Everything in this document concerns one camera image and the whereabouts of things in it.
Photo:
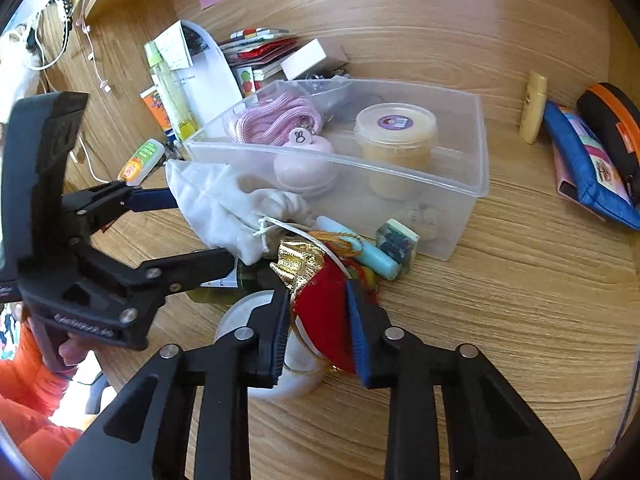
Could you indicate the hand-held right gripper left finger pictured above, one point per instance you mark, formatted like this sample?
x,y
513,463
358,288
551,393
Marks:
x,y
280,342

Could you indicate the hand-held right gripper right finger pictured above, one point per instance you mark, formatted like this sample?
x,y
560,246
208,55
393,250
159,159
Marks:
x,y
360,342

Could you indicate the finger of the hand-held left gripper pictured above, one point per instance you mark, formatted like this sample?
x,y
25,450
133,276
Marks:
x,y
200,265
150,199

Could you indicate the white round powder puff container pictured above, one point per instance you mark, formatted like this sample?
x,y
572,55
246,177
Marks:
x,y
300,385

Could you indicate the dark green glass jar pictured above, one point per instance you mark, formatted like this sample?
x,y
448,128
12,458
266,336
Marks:
x,y
250,280

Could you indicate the light blue tube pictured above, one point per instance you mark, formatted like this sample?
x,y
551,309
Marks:
x,y
380,260

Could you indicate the small dark cube box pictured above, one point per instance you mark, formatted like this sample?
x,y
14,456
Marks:
x,y
397,245

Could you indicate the clear plastic storage box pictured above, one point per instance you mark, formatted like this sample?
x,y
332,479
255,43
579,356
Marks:
x,y
460,210

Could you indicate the person's left forearm orange sleeve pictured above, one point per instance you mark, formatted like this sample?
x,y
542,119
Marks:
x,y
30,400

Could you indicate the person's left hand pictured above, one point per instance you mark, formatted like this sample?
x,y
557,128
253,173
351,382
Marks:
x,y
70,352

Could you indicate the small white orange-green tube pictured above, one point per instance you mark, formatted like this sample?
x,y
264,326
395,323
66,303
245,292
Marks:
x,y
142,160

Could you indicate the white plush toy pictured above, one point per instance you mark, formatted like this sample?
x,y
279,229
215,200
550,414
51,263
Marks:
x,y
15,85

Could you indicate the orange sunscreen tube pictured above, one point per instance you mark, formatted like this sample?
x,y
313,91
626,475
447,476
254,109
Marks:
x,y
155,107

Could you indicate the pink earphones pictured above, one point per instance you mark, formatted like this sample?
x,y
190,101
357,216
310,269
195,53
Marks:
x,y
102,82

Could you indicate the yellow spray bottle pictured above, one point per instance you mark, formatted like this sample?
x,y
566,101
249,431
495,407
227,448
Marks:
x,y
170,90

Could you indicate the curled white paper sheet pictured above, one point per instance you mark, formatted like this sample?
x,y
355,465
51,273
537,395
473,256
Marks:
x,y
212,80

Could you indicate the pink round case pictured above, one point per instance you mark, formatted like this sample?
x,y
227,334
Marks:
x,y
305,170

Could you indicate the handwritten white note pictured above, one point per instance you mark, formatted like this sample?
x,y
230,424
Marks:
x,y
172,45

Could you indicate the black beaded headband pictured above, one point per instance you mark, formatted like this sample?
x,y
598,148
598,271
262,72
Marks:
x,y
64,2

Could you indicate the stack of colourful books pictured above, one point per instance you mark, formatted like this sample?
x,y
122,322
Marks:
x,y
260,52

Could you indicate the beige tub with lid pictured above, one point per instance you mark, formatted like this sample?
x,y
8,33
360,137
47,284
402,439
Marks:
x,y
395,150

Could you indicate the white cardboard box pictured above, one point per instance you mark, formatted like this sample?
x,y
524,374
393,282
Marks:
x,y
302,60

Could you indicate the pink wallet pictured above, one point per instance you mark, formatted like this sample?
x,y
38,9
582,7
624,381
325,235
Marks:
x,y
567,182

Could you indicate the blue zip pouch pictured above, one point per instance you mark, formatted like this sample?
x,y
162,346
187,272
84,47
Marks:
x,y
580,170

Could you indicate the cream yellow tube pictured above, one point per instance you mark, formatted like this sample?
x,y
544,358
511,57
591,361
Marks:
x,y
532,110

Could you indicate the black orange zip case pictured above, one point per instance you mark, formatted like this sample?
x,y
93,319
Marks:
x,y
610,120

